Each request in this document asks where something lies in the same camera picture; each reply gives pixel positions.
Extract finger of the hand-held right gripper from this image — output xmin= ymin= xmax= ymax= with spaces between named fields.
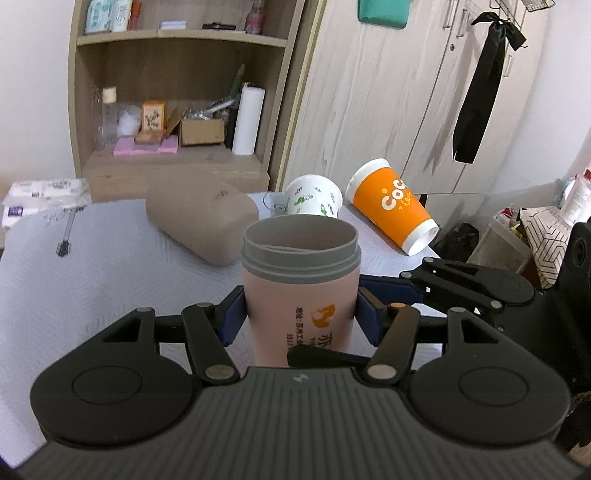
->
xmin=287 ymin=344 xmax=371 ymax=368
xmin=359 ymin=257 xmax=537 ymax=315

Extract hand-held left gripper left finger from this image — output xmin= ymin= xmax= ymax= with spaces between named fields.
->
xmin=102 ymin=285 xmax=248 ymax=385

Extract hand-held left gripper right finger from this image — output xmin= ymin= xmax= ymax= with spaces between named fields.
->
xmin=357 ymin=286 xmax=505 ymax=385

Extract pink cup with grey rim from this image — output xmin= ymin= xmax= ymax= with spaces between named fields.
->
xmin=239 ymin=217 xmax=361 ymax=368

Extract orange paper cup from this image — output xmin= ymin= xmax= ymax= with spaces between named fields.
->
xmin=346 ymin=158 xmax=439 ymax=256

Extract brown cup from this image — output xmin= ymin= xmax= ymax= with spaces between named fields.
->
xmin=145 ymin=179 xmax=260 ymax=267

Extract white cup with green print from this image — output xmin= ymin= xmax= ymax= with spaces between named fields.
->
xmin=283 ymin=174 xmax=344 ymax=220

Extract geometric patterned paper bag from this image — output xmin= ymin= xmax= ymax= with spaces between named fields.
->
xmin=518 ymin=207 xmax=576 ymax=291

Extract black plastic bag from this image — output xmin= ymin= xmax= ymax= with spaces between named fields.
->
xmin=433 ymin=222 xmax=482 ymax=265

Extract clear trash bin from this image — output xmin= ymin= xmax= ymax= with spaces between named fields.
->
xmin=468 ymin=209 xmax=533 ymax=278

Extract small clear glass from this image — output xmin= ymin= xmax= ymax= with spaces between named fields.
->
xmin=263 ymin=191 xmax=290 ymax=217

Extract open cardboard box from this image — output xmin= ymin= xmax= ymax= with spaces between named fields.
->
xmin=165 ymin=105 xmax=227 ymax=147

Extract light wooden wardrobe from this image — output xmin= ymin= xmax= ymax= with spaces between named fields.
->
xmin=276 ymin=0 xmax=552 ymax=196

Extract flat pink box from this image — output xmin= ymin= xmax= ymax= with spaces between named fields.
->
xmin=113 ymin=135 xmax=180 ymax=157

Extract white paper towel roll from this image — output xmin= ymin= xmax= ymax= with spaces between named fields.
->
xmin=231 ymin=85 xmax=267 ymax=157

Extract small yellow box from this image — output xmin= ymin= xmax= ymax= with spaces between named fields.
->
xmin=135 ymin=101 xmax=166 ymax=144

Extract black ribbon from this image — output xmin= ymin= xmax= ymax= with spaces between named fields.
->
xmin=452 ymin=11 xmax=527 ymax=165

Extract white tissue packs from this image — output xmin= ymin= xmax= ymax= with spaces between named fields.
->
xmin=0 ymin=177 xmax=92 ymax=230

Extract clear bottle with cork lid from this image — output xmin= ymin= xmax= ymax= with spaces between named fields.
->
xmin=95 ymin=86 xmax=119 ymax=150

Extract wooden bookshelf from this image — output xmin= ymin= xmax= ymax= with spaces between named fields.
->
xmin=68 ymin=0 xmax=326 ymax=203

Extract pink bottle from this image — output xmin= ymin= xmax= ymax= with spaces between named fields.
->
xmin=244 ymin=0 xmax=267 ymax=36

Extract blue tissue pack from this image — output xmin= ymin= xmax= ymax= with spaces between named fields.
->
xmin=85 ymin=0 xmax=133 ymax=34

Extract wire basket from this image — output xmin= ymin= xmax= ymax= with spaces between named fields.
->
xmin=488 ymin=0 xmax=557 ymax=14

